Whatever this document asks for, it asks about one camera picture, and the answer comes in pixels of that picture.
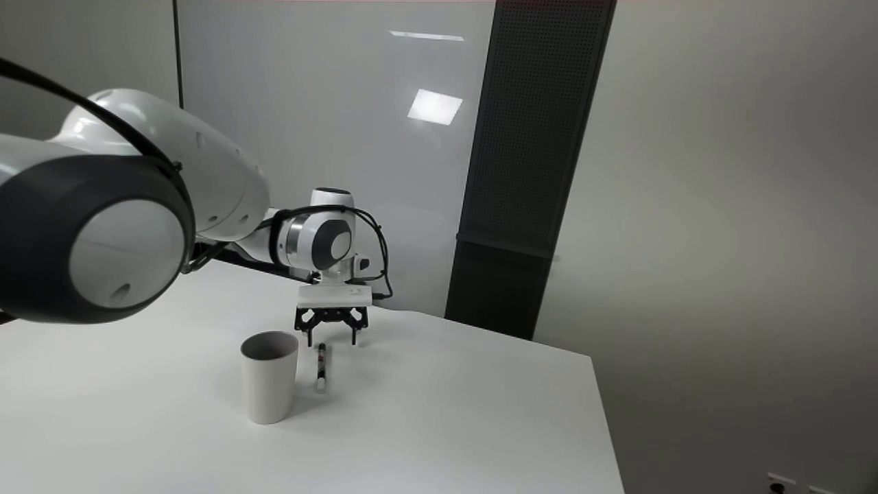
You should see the black vertical wall panel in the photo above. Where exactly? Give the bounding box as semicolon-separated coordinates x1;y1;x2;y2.
444;0;618;337

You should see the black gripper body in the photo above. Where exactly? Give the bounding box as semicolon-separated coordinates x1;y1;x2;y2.
293;287;373;333

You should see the white whiteboard panel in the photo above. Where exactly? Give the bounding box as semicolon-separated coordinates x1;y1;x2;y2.
175;0;498;317

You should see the black marker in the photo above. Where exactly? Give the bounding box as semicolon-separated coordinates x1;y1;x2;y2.
315;344;333;392

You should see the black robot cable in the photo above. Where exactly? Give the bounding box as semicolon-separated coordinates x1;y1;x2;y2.
263;203;395;302

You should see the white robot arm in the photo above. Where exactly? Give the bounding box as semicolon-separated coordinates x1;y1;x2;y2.
0;60;373;333

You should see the white ceramic mug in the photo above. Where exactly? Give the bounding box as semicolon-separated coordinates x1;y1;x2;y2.
243;333;299;427

